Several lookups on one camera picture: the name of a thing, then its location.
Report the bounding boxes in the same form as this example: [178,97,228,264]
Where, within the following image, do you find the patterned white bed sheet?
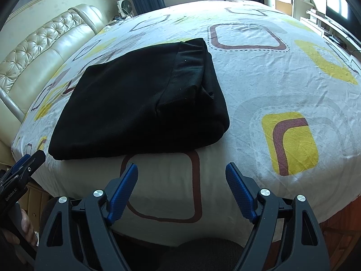
[11,0,361,246]

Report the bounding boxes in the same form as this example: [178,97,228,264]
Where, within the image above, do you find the cream dressing table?
[261,0,315,22]

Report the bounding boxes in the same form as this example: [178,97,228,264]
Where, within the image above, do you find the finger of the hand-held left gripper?
[6,154,31,175]
[8,150,46,185]

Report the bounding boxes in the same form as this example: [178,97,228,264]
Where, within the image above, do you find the white box fan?
[116,0,135,18]

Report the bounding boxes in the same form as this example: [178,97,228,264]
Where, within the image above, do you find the black pants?
[48,38,231,161]

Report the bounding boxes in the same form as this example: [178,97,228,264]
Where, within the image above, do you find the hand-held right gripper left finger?
[35,162,139,271]

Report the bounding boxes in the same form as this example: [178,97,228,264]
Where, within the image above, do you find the cream tufted leather headboard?
[0,3,109,159]

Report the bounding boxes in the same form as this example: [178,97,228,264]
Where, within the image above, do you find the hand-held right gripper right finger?
[225,162,331,271]

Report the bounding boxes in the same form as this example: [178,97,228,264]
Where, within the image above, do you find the person's left hand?
[19,207,39,247]

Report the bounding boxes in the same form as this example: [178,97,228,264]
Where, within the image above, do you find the black power cable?
[109,15,134,25]

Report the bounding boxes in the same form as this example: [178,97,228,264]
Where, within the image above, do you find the white television cabinet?
[300,8,361,71]

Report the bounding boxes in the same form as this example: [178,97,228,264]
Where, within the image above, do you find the flat television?
[324,0,352,21]

